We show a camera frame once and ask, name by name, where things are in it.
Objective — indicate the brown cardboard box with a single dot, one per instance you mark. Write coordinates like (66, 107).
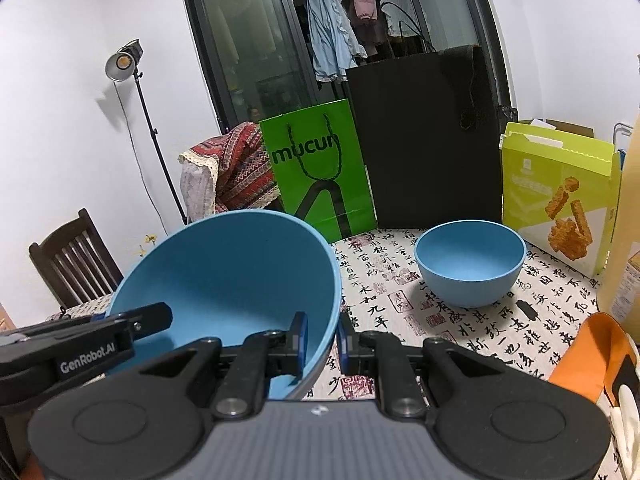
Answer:
(575, 127)

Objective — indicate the green paper bag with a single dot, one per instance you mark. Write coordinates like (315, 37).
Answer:
(280, 190)

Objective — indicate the calligraphy print tablecloth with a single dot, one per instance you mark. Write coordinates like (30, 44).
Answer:
(400, 320)

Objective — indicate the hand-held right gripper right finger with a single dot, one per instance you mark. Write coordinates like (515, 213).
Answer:
(345, 342)

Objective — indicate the blue bowl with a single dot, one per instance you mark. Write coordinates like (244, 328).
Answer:
(470, 280)
(225, 270)

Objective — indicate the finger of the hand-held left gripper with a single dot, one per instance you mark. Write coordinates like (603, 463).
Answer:
(150, 322)

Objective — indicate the yellow flower branch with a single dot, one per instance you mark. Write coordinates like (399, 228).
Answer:
(150, 239)

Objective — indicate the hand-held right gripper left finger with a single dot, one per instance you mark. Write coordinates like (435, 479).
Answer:
(300, 340)

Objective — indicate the studio light on black stand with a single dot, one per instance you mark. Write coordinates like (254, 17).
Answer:
(120, 62)

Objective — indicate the dark wooden chair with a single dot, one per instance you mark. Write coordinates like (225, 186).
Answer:
(60, 234)

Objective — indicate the beige thermos jug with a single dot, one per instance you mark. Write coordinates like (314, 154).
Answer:
(627, 220)

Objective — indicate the black-framed glass sliding door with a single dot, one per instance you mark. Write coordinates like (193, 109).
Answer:
(235, 35)

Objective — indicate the hanging light blue shirt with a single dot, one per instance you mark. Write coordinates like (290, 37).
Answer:
(330, 35)

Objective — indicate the black paper bag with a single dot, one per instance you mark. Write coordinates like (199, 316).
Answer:
(425, 150)

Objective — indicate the white rubber glove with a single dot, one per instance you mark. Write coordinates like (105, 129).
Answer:
(627, 410)

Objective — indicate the yellow-green snack box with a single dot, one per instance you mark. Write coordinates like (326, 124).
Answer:
(530, 195)

